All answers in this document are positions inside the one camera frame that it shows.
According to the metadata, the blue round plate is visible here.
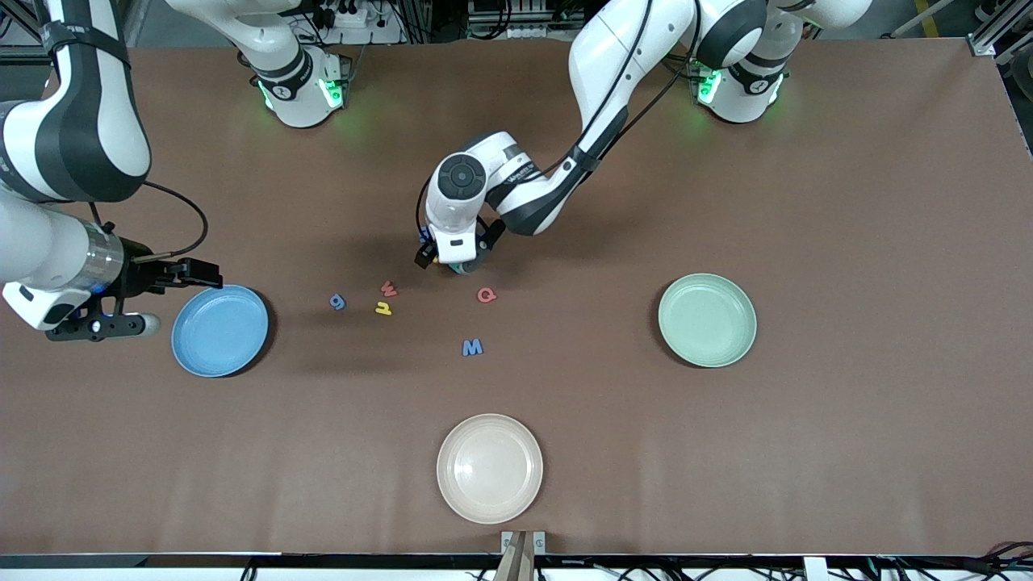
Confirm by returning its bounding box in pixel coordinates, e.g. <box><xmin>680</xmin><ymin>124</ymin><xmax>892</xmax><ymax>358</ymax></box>
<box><xmin>170</xmin><ymin>284</ymin><xmax>270</xmax><ymax>378</ymax></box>

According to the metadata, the beige round plate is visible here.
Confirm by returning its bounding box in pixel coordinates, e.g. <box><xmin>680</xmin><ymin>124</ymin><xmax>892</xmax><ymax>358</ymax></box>
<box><xmin>436</xmin><ymin>413</ymin><xmax>544</xmax><ymax>525</ymax></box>

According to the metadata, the white power strip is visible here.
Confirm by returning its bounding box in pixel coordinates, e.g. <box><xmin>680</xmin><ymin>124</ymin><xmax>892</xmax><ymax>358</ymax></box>
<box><xmin>311</xmin><ymin>0</ymin><xmax>406</xmax><ymax>46</ymax></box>

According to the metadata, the black electronics rack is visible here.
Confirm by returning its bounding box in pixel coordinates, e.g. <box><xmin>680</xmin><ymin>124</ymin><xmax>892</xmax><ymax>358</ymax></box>
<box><xmin>466</xmin><ymin>0</ymin><xmax>586</xmax><ymax>41</ymax></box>

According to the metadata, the green round plate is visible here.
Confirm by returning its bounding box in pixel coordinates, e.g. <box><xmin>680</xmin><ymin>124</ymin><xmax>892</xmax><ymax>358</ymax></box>
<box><xmin>657</xmin><ymin>273</ymin><xmax>759</xmax><ymax>369</ymax></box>

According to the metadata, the tan wooden strip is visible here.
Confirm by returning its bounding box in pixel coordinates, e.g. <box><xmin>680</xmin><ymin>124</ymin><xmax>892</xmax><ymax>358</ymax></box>
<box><xmin>494</xmin><ymin>533</ymin><xmax>535</xmax><ymax>581</ymax></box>

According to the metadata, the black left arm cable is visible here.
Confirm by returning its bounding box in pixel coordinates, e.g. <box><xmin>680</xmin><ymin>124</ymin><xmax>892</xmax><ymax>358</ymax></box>
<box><xmin>416</xmin><ymin>0</ymin><xmax>703</xmax><ymax>243</ymax></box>

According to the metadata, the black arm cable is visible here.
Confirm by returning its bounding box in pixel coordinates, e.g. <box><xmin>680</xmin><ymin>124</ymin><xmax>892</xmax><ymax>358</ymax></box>
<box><xmin>85</xmin><ymin>182</ymin><xmax>209</xmax><ymax>261</ymax></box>
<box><xmin>416</xmin><ymin>0</ymin><xmax>703</xmax><ymax>243</ymax></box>

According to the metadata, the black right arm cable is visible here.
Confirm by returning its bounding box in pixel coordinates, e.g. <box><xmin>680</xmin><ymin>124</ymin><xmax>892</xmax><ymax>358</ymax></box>
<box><xmin>85</xmin><ymin>182</ymin><xmax>209</xmax><ymax>261</ymax></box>

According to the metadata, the metal table edge bracket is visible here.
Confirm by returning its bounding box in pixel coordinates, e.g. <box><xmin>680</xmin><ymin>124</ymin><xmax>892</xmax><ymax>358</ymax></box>
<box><xmin>500</xmin><ymin>529</ymin><xmax>547</xmax><ymax>558</ymax></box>

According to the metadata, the aluminium frame profile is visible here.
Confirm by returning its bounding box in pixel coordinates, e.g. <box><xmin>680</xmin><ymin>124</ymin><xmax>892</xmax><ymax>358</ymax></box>
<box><xmin>967</xmin><ymin>0</ymin><xmax>1033</xmax><ymax>65</ymax></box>

